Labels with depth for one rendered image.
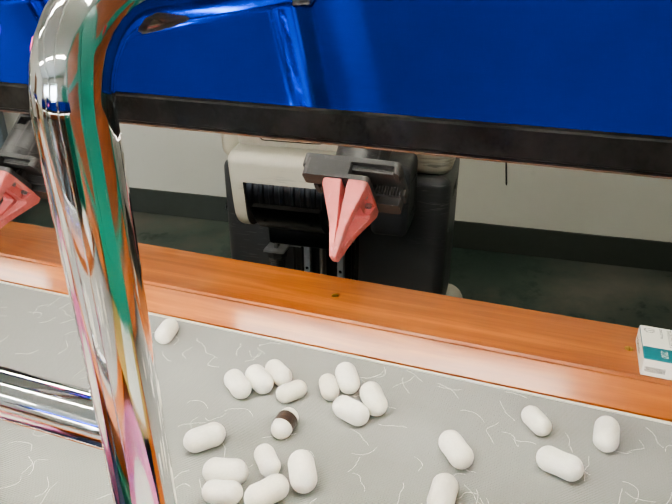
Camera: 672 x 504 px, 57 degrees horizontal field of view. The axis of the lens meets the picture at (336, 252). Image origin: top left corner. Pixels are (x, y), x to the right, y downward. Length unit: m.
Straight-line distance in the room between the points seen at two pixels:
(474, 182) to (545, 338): 1.92
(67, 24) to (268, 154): 0.94
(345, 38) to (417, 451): 0.37
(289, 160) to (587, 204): 1.70
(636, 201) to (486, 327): 1.98
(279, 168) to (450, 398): 0.62
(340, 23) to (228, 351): 0.45
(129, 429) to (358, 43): 0.19
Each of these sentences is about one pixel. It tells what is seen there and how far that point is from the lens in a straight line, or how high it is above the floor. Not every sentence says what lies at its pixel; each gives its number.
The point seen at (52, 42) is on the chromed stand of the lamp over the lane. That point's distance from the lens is 0.19.
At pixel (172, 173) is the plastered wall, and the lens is 2.98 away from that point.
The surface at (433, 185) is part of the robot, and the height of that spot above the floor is 0.67.
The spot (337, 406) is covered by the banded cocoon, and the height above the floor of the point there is 0.76.
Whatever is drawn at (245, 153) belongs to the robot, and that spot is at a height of 0.80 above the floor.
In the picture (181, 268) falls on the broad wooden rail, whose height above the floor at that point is 0.76.
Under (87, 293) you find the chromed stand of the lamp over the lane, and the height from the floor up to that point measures 1.03.
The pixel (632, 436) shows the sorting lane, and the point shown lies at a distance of 0.63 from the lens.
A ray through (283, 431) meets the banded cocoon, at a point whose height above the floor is 0.75.
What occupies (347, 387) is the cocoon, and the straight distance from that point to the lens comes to 0.60.
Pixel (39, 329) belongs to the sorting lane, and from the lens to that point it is 0.78.
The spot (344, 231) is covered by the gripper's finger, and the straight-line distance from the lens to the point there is 0.61.
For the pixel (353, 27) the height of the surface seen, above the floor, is 1.09.
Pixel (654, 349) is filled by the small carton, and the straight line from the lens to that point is 0.67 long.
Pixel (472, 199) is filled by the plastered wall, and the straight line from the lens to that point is 2.60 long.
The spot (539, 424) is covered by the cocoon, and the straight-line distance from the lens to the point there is 0.58.
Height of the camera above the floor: 1.12
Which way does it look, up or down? 26 degrees down
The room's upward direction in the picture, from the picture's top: straight up
